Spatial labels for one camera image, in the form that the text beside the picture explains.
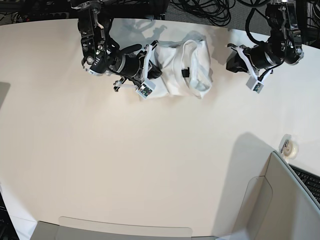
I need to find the beige cardboard box right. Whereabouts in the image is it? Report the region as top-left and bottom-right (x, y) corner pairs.
(216, 150), (320, 240)

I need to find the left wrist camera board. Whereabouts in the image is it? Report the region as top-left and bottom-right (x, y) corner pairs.
(246, 76), (264, 94)

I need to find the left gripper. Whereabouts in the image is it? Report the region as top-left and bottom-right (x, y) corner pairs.
(225, 43), (274, 79)

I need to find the beige cardboard box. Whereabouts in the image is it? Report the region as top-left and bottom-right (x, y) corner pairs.
(216, 150), (320, 240)
(30, 216), (218, 240)

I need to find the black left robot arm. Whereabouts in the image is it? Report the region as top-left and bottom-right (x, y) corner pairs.
(226, 0), (304, 82)

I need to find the black cable pile floor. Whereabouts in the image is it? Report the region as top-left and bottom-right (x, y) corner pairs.
(170, 0), (236, 27)

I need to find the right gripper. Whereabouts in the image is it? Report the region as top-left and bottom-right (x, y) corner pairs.
(112, 41), (162, 92)

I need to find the beige cardboard box bottom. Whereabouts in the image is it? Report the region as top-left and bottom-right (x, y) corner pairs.
(30, 216), (218, 240)

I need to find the white tape roll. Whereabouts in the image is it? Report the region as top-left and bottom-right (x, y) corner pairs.
(278, 134), (299, 161)

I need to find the black keyboard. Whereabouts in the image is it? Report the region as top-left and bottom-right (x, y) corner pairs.
(289, 164), (320, 203)

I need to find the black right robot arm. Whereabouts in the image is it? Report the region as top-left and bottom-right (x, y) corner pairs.
(70, 0), (169, 98)

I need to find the white printed t-shirt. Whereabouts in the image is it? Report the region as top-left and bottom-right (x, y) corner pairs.
(146, 31), (213, 100)

